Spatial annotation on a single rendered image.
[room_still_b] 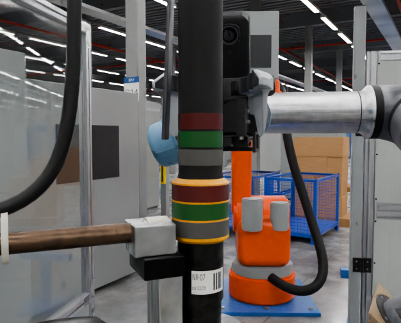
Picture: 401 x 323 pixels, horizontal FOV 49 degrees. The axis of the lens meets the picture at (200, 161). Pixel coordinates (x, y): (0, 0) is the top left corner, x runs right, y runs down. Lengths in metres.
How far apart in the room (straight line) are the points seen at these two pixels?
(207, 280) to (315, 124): 0.52
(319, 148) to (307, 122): 7.58
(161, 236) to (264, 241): 3.94
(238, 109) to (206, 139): 0.17
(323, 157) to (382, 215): 6.20
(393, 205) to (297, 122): 1.43
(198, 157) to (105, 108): 4.40
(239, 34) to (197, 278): 0.29
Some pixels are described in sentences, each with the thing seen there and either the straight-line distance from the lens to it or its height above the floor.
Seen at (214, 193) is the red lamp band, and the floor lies 1.58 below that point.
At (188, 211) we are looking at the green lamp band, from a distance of 0.31.
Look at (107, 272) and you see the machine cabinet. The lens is 4.91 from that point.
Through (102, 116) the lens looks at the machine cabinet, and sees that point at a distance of 4.67.
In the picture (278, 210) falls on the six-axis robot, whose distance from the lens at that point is 4.18.
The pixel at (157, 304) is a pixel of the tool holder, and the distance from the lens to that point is 0.33.
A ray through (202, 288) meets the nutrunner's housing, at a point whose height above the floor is 1.51.
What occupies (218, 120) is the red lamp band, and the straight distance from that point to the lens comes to 0.32.
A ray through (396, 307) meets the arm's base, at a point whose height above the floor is 1.25.
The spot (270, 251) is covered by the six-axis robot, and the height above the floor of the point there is 0.53.
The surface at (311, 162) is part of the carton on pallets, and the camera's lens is 8.41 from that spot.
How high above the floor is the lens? 1.62
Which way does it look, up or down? 3 degrees down
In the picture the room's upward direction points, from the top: straight up
